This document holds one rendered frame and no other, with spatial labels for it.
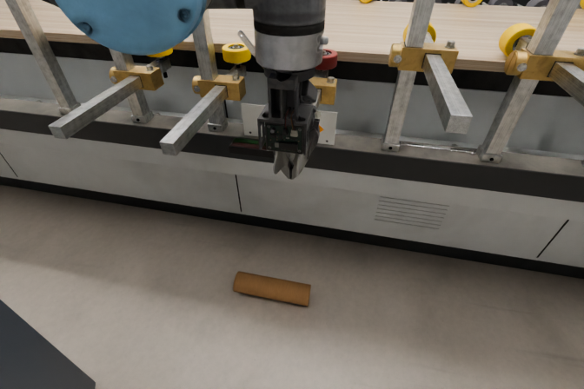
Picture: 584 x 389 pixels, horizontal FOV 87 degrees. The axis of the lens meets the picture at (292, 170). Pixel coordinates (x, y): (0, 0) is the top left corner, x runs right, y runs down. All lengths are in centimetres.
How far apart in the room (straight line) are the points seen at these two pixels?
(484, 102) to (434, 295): 79
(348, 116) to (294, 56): 69
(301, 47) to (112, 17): 21
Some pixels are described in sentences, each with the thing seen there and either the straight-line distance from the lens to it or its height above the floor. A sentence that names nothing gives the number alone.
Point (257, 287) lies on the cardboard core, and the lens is 129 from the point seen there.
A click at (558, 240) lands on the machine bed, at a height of 24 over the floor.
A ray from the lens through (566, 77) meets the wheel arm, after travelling 80.
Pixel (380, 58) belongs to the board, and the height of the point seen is 89.
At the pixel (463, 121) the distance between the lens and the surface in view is 52.
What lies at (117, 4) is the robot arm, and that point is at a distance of 25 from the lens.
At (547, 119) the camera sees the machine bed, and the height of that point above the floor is 73.
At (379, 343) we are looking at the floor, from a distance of 130.
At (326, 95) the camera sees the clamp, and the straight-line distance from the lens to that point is 79.
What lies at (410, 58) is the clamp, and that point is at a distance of 76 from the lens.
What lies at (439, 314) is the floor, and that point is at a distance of 143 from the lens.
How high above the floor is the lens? 117
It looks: 39 degrees down
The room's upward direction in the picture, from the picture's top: straight up
